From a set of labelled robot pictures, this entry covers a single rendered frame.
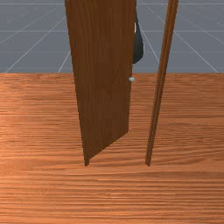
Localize brown wooden door leaf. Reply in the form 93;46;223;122
64;0;137;161

